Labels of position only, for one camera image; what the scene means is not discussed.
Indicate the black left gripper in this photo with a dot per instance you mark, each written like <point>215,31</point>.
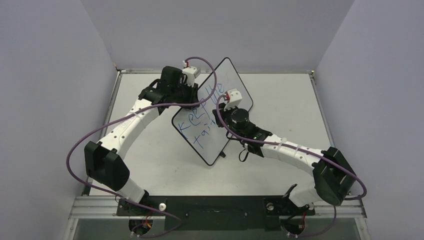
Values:
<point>193,92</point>

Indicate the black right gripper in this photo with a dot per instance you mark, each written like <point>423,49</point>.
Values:
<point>221,111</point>

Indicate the black framed whiteboard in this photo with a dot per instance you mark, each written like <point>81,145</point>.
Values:
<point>198,126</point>

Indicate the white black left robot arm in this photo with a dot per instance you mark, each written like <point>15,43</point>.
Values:
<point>104,160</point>

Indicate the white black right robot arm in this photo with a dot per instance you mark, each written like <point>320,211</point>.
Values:
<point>331,173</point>

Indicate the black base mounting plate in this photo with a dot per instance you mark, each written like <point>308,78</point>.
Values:
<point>229,213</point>

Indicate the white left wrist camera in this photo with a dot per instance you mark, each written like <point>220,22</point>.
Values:
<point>190,73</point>

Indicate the aluminium front frame rail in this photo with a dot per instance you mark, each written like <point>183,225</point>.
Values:
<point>98,208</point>

